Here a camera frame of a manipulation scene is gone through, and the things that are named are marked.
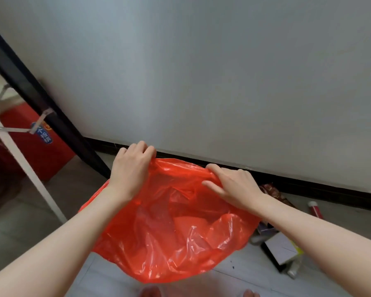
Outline person's left hand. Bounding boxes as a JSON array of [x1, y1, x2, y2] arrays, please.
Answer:
[[106, 140, 157, 203]]

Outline person's right hand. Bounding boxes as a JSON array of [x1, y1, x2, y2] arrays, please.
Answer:
[[201, 163, 266, 215]]

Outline red snack bag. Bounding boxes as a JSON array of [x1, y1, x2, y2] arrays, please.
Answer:
[[259, 184, 294, 207]]

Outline white box yellow edge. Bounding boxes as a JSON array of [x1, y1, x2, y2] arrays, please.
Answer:
[[264, 231, 303, 266]]

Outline red plastic bag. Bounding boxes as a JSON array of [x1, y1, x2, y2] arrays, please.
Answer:
[[79, 157, 261, 283]]

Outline small red bottle white cap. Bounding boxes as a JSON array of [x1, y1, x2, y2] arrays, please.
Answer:
[[308, 200, 324, 219]]

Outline black slab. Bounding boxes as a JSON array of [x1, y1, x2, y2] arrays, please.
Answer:
[[261, 243, 286, 273]]

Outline person's left forearm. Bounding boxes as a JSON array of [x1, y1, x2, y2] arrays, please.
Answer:
[[0, 187, 134, 297]]

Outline person's right forearm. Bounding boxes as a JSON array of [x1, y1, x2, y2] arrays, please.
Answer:
[[253, 193, 371, 297]]

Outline red cardboard box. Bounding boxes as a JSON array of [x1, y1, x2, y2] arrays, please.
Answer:
[[0, 101, 76, 182]]

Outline black leaning board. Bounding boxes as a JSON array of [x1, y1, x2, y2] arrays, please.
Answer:
[[0, 20, 111, 179]]

